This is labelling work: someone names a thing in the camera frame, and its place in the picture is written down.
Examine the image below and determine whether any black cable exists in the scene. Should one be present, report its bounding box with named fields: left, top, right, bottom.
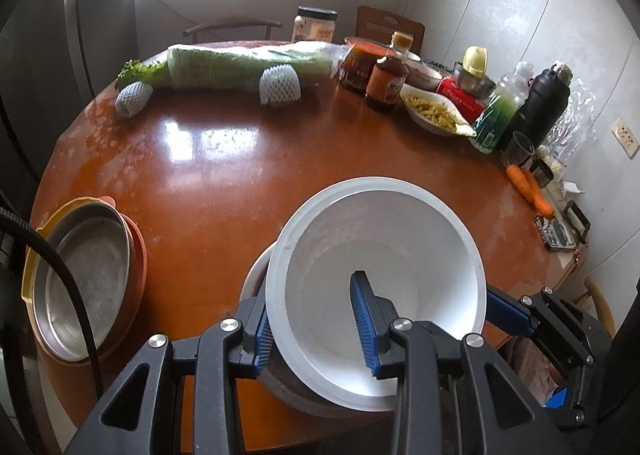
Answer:
left=0, top=207, right=106, bottom=396

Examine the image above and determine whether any wooden cutting board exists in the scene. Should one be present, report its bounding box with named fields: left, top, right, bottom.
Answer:
left=356, top=6, right=426, bottom=58

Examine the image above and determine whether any black thermos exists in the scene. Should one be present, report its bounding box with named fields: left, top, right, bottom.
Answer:
left=500, top=62, right=572, bottom=153

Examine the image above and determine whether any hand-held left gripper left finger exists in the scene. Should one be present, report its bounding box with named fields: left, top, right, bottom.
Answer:
left=62, top=297, right=275, bottom=455

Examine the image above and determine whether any clear plastic bag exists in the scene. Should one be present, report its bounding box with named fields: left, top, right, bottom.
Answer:
left=545, top=77, right=598, bottom=170

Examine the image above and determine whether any shallow steel pan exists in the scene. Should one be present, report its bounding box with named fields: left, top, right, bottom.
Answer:
left=37, top=201, right=132, bottom=362

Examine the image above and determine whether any yellow plastic container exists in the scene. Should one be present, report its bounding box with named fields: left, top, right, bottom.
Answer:
left=461, top=46, right=488, bottom=76

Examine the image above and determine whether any red sauce jar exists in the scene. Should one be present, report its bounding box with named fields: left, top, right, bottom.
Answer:
left=339, top=37, right=396, bottom=94

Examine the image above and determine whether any green lettuce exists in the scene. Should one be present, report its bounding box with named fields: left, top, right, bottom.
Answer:
left=115, top=60, right=173, bottom=90

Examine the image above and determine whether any small steel cup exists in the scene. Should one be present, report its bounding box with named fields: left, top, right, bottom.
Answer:
left=527, top=157, right=556, bottom=188

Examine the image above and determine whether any pink patterned cloth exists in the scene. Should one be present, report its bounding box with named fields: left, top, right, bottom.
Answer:
left=510, top=335, right=556, bottom=396

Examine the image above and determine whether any black tool case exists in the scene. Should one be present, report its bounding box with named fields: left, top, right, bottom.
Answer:
left=532, top=200, right=591, bottom=253

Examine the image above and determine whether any fruit in foam net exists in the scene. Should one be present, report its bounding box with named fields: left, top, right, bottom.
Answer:
left=115, top=81, right=153, bottom=116
left=258, top=64, right=303, bottom=108

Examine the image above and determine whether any white ceramic bowl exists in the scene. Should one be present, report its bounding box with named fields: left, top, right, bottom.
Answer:
left=402, top=55, right=446, bottom=92

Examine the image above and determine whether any white dish of food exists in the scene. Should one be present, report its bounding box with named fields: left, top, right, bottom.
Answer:
left=399, top=84, right=478, bottom=138

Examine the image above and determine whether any dark refrigerator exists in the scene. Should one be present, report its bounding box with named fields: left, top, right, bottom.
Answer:
left=0, top=0, right=138, bottom=170

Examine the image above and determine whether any wooden chair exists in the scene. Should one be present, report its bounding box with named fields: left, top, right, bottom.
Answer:
left=570, top=275, right=618, bottom=336
left=182, top=19, right=283, bottom=44

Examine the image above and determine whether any carrot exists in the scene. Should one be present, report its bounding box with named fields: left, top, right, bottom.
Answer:
left=506, top=164, right=556, bottom=218

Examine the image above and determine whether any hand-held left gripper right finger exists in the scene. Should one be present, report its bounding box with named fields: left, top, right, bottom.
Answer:
left=349, top=271, right=568, bottom=455

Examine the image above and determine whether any green liquid plastic bottle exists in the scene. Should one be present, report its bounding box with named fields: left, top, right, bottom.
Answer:
left=470, top=61, right=535, bottom=154

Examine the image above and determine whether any orange plastic plate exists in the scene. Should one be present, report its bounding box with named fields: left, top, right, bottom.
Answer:
left=37, top=195, right=148, bottom=376

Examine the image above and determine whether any wall outlet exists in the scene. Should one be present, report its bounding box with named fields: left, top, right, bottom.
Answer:
left=612, top=117, right=640, bottom=158

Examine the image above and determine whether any brown sauce bottle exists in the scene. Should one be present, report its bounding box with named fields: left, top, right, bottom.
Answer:
left=365, top=31, right=416, bottom=112

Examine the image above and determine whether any small steel bowl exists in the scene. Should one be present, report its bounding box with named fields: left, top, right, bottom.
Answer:
left=452, top=61, right=497, bottom=100

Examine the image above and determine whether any wrapped napa cabbage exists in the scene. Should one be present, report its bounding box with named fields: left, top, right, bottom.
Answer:
left=166, top=41, right=351, bottom=94

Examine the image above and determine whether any white paper bowl red print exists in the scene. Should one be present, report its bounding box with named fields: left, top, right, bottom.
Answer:
left=267, top=176, right=481, bottom=266
left=265, top=180, right=488, bottom=411

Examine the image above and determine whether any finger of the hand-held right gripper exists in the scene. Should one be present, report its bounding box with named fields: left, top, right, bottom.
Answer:
left=485, top=285, right=616, bottom=376

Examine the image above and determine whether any glass cup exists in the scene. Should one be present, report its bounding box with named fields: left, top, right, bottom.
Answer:
left=502, top=131, right=537, bottom=170

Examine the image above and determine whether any red box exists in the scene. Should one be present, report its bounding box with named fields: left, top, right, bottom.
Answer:
left=435, top=77, right=488, bottom=123

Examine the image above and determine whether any clear jar with dark lid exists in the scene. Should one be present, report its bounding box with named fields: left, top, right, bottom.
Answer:
left=292, top=6, right=338, bottom=43

